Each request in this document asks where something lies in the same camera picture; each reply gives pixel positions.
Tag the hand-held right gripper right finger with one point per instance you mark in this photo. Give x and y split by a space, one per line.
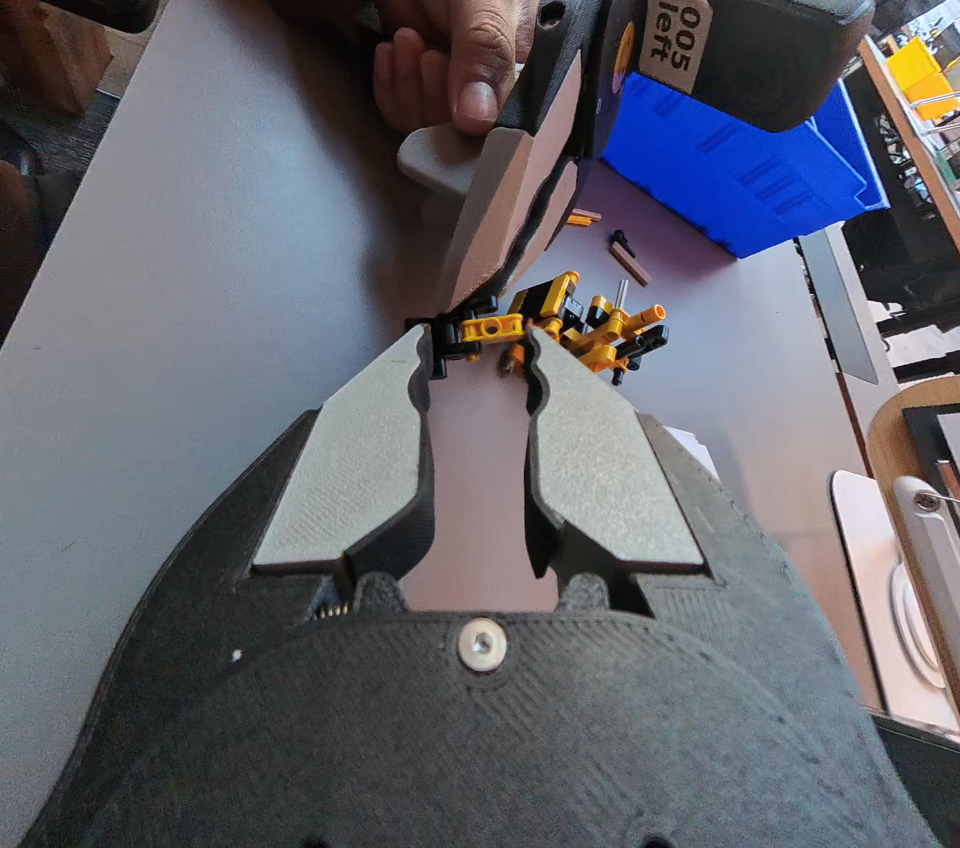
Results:
607 480

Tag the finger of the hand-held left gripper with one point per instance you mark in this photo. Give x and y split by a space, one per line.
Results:
562 203
487 218

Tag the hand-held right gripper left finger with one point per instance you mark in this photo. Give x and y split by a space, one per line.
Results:
352 473

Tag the yellow black lego model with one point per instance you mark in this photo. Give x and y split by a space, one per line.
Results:
495 328

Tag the orange lego pin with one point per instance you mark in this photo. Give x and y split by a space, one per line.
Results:
583 216

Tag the black lego connector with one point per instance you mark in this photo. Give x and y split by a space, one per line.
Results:
621 239

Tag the grey ribbed lego piece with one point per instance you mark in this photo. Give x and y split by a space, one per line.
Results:
630 263

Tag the lego instruction booklet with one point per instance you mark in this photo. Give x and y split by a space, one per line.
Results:
694 447

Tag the blue plastic bin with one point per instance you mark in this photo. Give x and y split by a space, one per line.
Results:
712 173

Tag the yellow storage bin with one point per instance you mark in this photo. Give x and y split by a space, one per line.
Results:
911 60
934 96

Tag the silver monitor stand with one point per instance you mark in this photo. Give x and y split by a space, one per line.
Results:
862 563

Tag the wooden desk riser board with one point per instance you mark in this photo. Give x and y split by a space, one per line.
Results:
885 458

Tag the dark grey desk panel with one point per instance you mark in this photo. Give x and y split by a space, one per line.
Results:
840 308

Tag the black flat panel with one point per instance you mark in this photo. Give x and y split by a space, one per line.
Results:
930 435

